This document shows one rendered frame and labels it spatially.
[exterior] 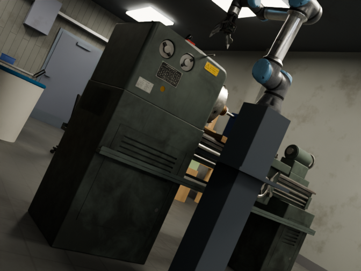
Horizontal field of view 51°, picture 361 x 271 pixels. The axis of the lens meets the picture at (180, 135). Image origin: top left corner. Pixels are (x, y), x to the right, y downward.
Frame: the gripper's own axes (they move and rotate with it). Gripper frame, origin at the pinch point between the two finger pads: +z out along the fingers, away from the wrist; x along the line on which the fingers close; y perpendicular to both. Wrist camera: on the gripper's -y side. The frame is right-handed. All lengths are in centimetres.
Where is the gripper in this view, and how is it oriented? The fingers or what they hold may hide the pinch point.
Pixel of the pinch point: (217, 43)
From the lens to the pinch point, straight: 248.7
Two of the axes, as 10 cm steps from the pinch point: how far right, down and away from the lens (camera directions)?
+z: -4.1, 9.1, -0.5
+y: 4.6, 1.6, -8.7
